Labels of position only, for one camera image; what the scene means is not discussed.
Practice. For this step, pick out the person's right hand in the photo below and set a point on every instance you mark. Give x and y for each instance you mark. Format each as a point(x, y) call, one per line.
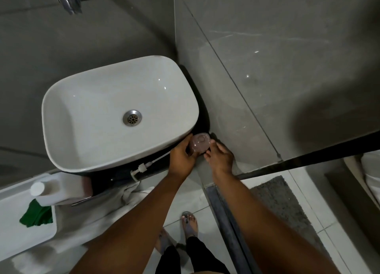
point(221, 162)

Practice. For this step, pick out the brown wooden furniture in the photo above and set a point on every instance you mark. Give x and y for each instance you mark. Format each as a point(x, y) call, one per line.
point(353, 199)

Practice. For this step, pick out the person's foot in sandal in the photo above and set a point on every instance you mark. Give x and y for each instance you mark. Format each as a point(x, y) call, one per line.
point(164, 241)
point(190, 224)

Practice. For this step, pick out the person's right thumb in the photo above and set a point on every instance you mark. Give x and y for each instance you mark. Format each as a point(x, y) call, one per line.
point(208, 156)

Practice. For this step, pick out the person's left foot in sandal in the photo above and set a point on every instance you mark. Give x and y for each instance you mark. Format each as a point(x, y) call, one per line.
point(164, 241)

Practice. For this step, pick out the person's left thumb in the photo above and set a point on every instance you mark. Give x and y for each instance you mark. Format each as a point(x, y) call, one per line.
point(192, 158)

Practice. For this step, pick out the clear plastic bottle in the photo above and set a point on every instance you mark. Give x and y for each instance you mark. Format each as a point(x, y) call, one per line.
point(200, 142)

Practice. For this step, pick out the person's right foot in sandal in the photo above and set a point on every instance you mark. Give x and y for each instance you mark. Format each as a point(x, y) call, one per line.
point(190, 224)

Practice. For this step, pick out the metal door threshold track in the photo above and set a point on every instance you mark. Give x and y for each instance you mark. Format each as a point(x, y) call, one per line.
point(230, 232)

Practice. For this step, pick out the white ceramic sink basin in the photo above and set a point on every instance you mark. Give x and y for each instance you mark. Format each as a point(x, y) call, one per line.
point(89, 110)

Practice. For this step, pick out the green cloth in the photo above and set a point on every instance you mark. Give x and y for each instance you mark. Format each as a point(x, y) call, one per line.
point(35, 215)

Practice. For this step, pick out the white plastic jug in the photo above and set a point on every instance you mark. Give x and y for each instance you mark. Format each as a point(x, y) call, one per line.
point(59, 190)

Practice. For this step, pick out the person's left hand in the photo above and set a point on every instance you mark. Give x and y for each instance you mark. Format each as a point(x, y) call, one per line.
point(179, 161)

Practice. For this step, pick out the metal sink drain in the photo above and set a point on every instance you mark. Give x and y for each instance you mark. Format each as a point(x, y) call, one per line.
point(132, 118)

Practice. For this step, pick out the person's right forearm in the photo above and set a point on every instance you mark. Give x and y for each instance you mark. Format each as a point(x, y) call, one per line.
point(267, 229)

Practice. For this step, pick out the person's left forearm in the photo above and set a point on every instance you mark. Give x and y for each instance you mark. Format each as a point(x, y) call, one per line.
point(133, 226)

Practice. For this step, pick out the person's black trousers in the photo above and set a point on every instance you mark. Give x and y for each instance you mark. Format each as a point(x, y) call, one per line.
point(196, 257)

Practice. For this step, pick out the grey bath mat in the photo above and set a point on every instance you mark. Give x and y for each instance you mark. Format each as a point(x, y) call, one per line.
point(282, 205)

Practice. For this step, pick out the white towel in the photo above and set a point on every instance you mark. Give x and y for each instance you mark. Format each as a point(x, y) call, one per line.
point(89, 217)

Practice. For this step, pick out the dark door frame bar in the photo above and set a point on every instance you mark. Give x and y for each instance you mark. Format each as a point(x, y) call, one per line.
point(311, 156)

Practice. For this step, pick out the white plastic tray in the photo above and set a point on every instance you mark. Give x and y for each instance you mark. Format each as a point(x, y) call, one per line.
point(17, 241)

